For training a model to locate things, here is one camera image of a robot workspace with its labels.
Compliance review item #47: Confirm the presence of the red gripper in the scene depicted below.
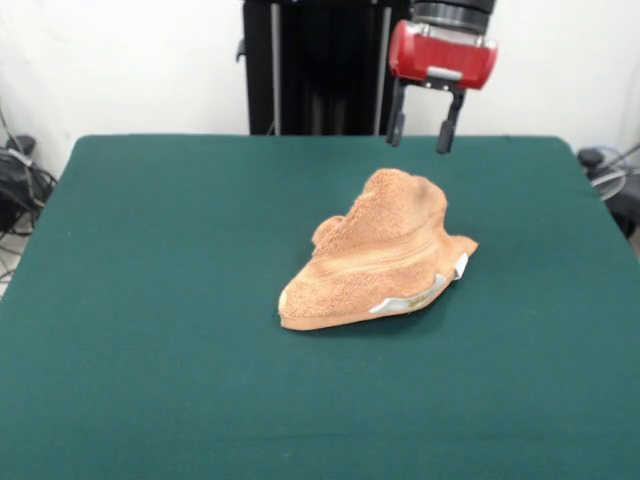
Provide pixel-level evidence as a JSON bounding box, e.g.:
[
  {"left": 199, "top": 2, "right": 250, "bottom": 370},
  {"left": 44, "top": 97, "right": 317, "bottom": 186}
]
[{"left": 385, "top": 19, "right": 500, "bottom": 154}]

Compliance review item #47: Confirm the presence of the orange terry towel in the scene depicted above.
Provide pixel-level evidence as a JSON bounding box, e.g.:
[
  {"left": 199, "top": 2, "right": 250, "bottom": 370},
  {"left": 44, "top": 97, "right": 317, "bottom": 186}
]
[{"left": 276, "top": 168, "right": 480, "bottom": 332}]

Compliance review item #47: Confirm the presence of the dark green table cloth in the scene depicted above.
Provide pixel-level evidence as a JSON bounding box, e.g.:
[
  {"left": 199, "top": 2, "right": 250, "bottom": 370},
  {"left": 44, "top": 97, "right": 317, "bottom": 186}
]
[{"left": 0, "top": 133, "right": 640, "bottom": 480}]

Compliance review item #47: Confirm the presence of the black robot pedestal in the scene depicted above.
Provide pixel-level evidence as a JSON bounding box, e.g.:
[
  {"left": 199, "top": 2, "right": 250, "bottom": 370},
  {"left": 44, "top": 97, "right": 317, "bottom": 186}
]
[{"left": 235, "top": 0, "right": 416, "bottom": 137}]

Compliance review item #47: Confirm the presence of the black cable tangle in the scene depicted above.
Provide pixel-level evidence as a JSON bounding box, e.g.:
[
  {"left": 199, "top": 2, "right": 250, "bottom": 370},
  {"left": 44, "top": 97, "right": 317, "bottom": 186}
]
[
  {"left": 576, "top": 144, "right": 640, "bottom": 240},
  {"left": 0, "top": 133, "right": 58, "bottom": 239}
]

